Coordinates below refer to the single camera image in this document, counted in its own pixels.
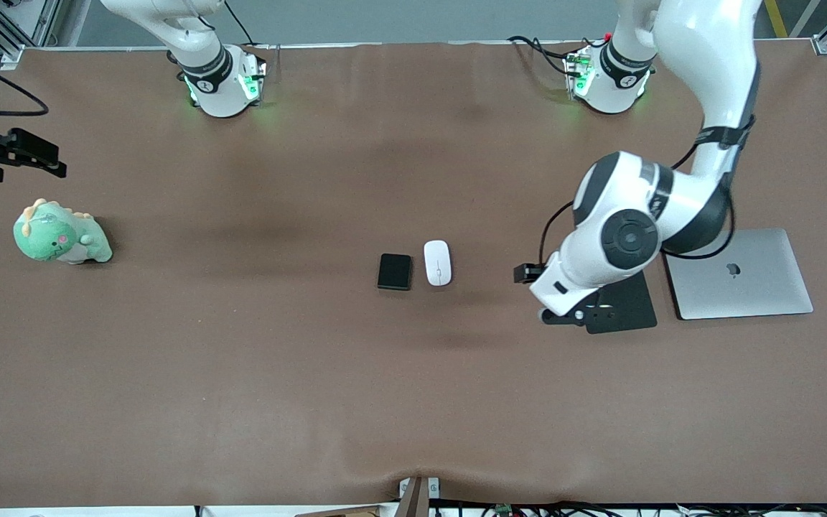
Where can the silver closed laptop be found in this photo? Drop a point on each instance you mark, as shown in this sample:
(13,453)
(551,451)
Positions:
(758,287)

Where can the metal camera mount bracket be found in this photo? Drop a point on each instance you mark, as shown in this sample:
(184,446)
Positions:
(413,499)

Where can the black smartphone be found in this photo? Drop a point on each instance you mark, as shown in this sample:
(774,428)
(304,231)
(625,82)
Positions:
(394,271)

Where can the black mouse pad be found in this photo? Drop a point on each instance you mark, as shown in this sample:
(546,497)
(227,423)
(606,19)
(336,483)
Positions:
(632,309)

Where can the green dinosaur plush toy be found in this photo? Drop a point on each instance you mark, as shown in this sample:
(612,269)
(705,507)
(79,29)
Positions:
(54,237)

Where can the brown table cover mat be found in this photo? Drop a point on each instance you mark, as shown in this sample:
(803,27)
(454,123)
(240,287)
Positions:
(413,395)

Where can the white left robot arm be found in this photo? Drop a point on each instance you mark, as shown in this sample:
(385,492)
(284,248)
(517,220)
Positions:
(708,57)

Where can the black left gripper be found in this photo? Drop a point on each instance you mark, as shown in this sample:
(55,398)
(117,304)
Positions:
(526,273)

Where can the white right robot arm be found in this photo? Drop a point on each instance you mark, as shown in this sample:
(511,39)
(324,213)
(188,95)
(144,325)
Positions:
(212,86)

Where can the white computer mouse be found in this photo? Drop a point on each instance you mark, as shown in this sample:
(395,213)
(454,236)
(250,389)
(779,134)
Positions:
(438,263)

